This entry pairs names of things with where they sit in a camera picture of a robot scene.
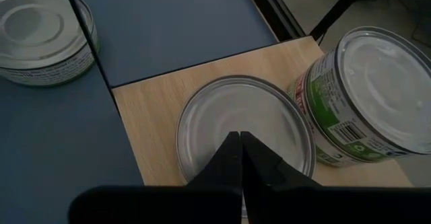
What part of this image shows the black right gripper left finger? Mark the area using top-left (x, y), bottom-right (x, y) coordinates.
top-left (67, 131), bottom-right (244, 224)

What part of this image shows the wooden shelf board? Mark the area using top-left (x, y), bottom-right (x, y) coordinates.
top-left (111, 35), bottom-right (414, 224)

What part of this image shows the silver seafood can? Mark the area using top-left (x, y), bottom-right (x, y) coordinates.
top-left (174, 75), bottom-right (317, 218)

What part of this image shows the green white label seafood can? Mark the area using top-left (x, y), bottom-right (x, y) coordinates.
top-left (288, 26), bottom-right (431, 168)
top-left (0, 0), bottom-right (99, 87)

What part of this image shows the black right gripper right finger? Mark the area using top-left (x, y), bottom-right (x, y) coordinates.
top-left (240, 131), bottom-right (431, 224)

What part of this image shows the black metal shelf frame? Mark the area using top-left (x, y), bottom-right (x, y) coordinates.
top-left (60, 0), bottom-right (358, 117)

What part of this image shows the blue table mat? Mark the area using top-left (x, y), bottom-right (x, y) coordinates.
top-left (0, 0), bottom-right (280, 224)

